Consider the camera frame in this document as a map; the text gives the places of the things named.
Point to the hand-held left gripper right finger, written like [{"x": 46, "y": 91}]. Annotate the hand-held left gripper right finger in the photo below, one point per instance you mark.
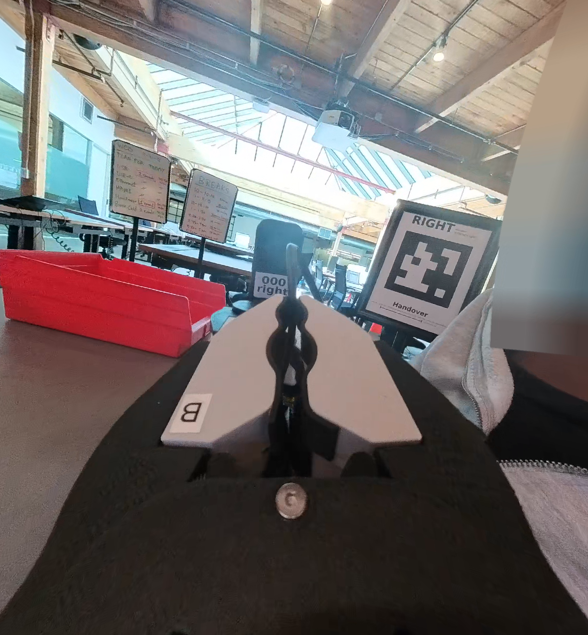
[{"x": 358, "y": 387}]

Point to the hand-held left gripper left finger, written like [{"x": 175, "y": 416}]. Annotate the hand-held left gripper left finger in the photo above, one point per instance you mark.
[{"x": 224, "y": 387}]

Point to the wooden office desk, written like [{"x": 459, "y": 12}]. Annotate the wooden office desk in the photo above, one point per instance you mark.
[
  {"x": 194, "y": 258},
  {"x": 35, "y": 218}
]

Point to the grey desk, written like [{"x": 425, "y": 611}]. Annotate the grey desk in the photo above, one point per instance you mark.
[{"x": 40, "y": 397}]

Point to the whiteboard on stand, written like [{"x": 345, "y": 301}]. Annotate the whiteboard on stand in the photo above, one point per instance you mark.
[
  {"x": 208, "y": 206},
  {"x": 140, "y": 181}
]

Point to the white ceiling projector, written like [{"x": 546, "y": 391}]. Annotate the white ceiling projector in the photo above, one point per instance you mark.
[{"x": 333, "y": 130}]

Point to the framed black white marker poster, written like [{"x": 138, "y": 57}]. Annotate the framed black white marker poster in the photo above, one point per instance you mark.
[{"x": 428, "y": 268}]

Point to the red plastic bin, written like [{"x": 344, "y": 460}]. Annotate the red plastic bin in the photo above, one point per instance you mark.
[{"x": 100, "y": 297}]

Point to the round ceiling lamp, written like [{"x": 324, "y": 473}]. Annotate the round ceiling lamp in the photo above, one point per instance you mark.
[{"x": 438, "y": 55}]

